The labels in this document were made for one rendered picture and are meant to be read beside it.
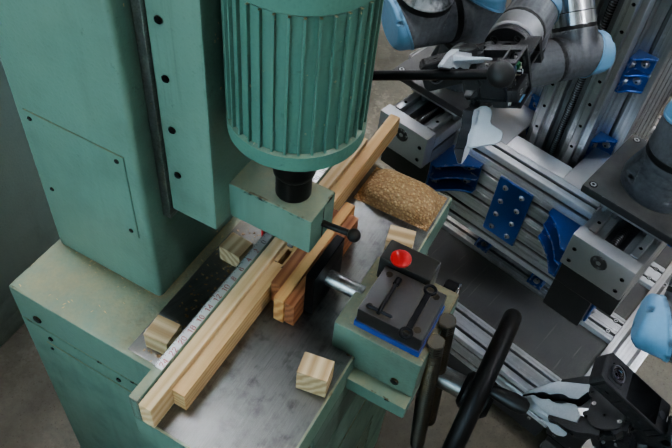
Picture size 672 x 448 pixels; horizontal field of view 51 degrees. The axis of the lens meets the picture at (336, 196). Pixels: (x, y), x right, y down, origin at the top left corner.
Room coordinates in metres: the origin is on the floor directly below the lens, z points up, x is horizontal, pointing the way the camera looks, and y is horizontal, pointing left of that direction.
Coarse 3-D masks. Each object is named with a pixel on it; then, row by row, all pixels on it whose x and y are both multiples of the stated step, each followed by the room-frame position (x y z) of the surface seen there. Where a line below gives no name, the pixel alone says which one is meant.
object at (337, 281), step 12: (336, 240) 0.66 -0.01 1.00; (324, 252) 0.64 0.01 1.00; (336, 252) 0.64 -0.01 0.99; (324, 264) 0.61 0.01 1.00; (336, 264) 0.65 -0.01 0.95; (312, 276) 0.59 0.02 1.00; (324, 276) 0.61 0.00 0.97; (336, 276) 0.62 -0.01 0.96; (312, 288) 0.59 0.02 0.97; (324, 288) 0.62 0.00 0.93; (336, 288) 0.61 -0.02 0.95; (348, 288) 0.60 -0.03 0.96; (360, 288) 0.60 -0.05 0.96; (312, 300) 0.59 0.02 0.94; (312, 312) 0.59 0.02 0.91
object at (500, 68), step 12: (504, 60) 0.73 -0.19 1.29; (384, 72) 0.78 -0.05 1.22; (396, 72) 0.77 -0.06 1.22; (408, 72) 0.77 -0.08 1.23; (420, 72) 0.76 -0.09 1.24; (432, 72) 0.75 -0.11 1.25; (444, 72) 0.75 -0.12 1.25; (456, 72) 0.74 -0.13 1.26; (468, 72) 0.73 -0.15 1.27; (480, 72) 0.73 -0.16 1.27; (492, 72) 0.71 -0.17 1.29; (504, 72) 0.71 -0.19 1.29; (492, 84) 0.71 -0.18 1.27; (504, 84) 0.70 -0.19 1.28
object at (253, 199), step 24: (264, 168) 0.72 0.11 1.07; (240, 192) 0.67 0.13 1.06; (264, 192) 0.67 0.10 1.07; (312, 192) 0.68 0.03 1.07; (240, 216) 0.67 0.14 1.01; (264, 216) 0.66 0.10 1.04; (288, 216) 0.64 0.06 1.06; (312, 216) 0.64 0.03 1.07; (288, 240) 0.64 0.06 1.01; (312, 240) 0.63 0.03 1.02
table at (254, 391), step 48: (384, 240) 0.75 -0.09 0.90; (432, 240) 0.80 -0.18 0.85; (288, 336) 0.55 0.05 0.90; (240, 384) 0.47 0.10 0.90; (288, 384) 0.47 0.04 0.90; (336, 384) 0.48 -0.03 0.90; (384, 384) 0.51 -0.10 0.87; (144, 432) 0.40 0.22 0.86; (192, 432) 0.39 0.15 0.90; (240, 432) 0.40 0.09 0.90; (288, 432) 0.40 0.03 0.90
